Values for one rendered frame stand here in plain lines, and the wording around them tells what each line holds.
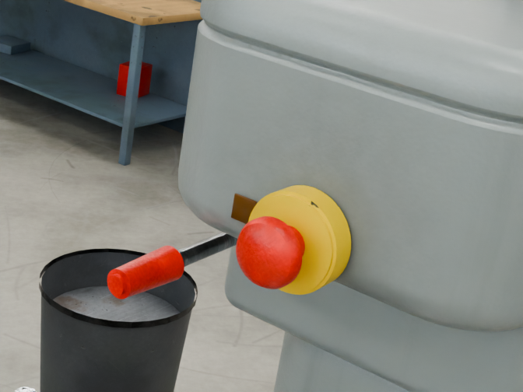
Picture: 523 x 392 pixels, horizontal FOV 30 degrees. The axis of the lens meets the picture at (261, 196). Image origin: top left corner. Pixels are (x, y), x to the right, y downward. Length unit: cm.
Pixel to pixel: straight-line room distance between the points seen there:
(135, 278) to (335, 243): 14
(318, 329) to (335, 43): 24
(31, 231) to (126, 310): 175
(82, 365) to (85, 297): 33
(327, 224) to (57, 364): 244
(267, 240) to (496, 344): 19
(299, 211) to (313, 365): 24
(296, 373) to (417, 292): 25
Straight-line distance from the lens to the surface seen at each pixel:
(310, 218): 53
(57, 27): 709
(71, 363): 289
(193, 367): 380
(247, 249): 53
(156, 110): 605
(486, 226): 52
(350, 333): 68
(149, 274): 61
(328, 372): 75
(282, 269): 52
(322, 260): 54
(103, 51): 679
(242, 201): 58
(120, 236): 480
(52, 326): 289
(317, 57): 54
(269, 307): 72
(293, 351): 77
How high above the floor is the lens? 198
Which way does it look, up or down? 21 degrees down
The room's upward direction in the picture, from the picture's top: 10 degrees clockwise
